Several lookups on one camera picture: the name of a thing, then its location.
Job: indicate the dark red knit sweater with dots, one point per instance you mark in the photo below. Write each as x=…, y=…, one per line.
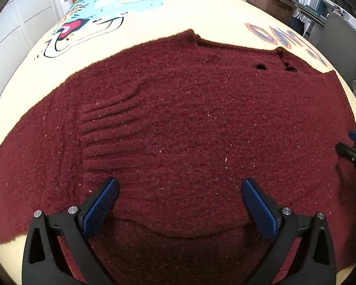
x=180, y=122

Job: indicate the grey desk chair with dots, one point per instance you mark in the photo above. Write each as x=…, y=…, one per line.
x=336, y=41

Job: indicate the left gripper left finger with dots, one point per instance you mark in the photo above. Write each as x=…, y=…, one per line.
x=43, y=259

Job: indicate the white wardrobe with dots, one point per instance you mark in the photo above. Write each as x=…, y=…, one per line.
x=22, y=24

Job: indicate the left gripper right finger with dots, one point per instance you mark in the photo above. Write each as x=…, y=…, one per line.
x=314, y=261

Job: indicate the yellow dinosaur bedspread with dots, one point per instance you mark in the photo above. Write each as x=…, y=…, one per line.
x=94, y=30

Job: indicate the black backpack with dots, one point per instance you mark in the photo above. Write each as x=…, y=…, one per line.
x=297, y=25

